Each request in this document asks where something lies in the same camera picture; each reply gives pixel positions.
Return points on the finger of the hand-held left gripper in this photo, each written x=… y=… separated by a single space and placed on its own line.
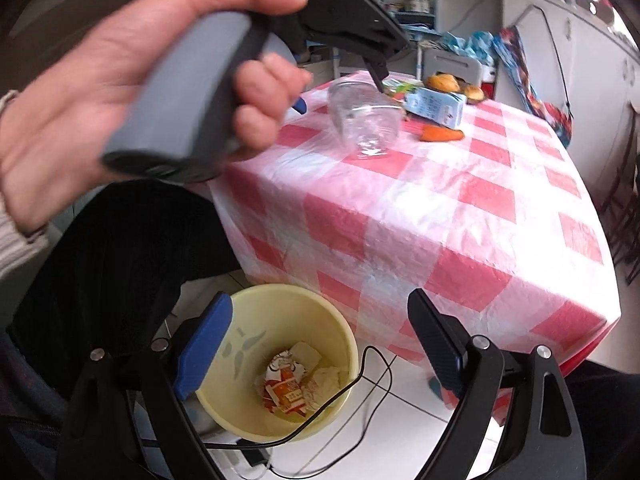
x=377 y=72
x=299 y=105

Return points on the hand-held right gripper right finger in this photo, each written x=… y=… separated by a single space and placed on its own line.
x=435 y=340

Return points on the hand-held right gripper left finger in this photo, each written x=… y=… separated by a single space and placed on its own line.
x=200 y=355

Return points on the green printed packet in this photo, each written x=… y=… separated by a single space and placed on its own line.
x=402 y=87

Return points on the clear plastic jar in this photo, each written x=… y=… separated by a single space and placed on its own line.
x=365 y=120

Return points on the blue milk carton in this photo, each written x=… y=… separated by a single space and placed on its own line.
x=435 y=107

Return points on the orange carrot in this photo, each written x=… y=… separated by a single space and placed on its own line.
x=440 y=134

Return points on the red white wrapper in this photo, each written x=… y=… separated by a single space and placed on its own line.
x=285 y=385

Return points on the yellow plastic bucket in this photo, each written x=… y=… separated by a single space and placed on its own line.
x=310 y=310

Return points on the person's left forearm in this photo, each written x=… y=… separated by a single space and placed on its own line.
x=15 y=250

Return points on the person's left hand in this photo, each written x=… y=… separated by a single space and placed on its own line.
x=75 y=110

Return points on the teal table foot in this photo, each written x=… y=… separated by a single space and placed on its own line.
x=434 y=385

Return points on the blue study desk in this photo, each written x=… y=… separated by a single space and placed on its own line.
x=415 y=22

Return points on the white plastic stool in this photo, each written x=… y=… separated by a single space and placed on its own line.
x=450 y=65

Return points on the white pen holder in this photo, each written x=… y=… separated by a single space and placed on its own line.
x=417 y=4

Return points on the light blue cloth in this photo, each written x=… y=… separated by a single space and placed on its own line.
x=470 y=45

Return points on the person's black trousers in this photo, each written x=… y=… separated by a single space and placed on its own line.
x=125 y=270

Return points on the black power adapter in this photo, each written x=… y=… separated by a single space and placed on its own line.
x=256 y=456

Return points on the pink checked tablecloth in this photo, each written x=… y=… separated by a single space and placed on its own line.
x=450 y=200

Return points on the colourful printed bag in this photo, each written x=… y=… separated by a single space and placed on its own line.
x=525 y=85

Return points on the white storage cabinet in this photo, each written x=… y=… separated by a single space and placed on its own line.
x=575 y=60

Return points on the black folding chair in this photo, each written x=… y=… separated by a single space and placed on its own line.
x=625 y=220

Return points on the wooden chair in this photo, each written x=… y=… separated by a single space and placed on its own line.
x=635 y=125

